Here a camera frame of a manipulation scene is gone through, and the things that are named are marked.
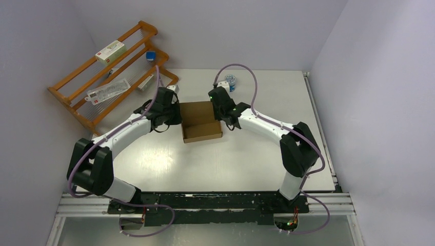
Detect brown cardboard box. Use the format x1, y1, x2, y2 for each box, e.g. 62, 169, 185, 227
180, 101, 223, 144

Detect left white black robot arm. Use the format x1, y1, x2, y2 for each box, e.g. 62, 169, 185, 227
67, 86, 182, 213

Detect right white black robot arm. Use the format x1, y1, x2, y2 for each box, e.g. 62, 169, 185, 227
208, 87, 321, 212

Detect small grey white box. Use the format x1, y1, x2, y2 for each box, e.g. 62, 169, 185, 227
137, 74, 155, 91

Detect green white carton box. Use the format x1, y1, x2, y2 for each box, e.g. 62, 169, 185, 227
95, 40, 127, 66

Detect blue white round jar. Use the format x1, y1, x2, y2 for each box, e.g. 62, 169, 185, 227
224, 74, 237, 92

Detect small blue cube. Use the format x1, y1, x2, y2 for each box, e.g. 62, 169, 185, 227
145, 51, 156, 62

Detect clear plastic packet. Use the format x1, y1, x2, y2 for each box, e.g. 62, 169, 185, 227
85, 78, 130, 105

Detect orange wooden rack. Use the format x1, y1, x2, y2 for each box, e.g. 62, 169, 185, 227
48, 20, 179, 136

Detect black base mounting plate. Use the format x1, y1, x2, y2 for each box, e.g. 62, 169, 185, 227
107, 191, 309, 227

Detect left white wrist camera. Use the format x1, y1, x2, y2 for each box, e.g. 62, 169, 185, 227
167, 85, 180, 94

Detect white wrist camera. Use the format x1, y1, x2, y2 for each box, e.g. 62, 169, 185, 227
167, 85, 180, 94
213, 80, 230, 93

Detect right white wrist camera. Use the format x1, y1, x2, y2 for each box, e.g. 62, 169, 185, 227
213, 80, 230, 93

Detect aluminium frame rails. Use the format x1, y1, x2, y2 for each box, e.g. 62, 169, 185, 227
47, 70, 364, 245

